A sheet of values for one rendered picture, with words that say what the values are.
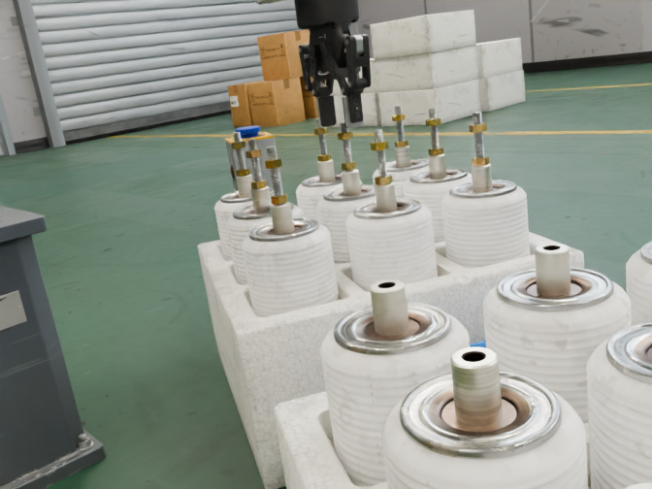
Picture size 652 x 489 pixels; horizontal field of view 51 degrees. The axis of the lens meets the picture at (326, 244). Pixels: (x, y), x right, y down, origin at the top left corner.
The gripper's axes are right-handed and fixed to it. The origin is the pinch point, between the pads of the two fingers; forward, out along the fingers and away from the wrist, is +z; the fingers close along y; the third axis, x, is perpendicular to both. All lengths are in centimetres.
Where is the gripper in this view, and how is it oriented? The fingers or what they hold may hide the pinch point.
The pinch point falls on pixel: (340, 115)
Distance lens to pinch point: 85.5
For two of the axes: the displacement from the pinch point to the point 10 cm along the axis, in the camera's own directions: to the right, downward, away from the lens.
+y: -4.6, -1.8, 8.7
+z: 1.3, 9.6, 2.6
